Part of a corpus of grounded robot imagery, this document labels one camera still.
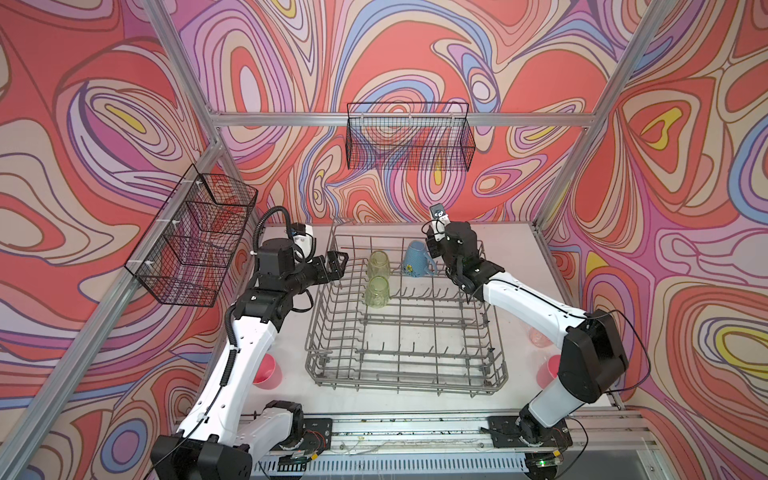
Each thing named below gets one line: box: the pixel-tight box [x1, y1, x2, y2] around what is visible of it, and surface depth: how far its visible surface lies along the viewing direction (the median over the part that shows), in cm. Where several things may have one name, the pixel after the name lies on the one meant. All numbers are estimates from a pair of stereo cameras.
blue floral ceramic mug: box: [404, 240, 436, 277], surface depth 95 cm
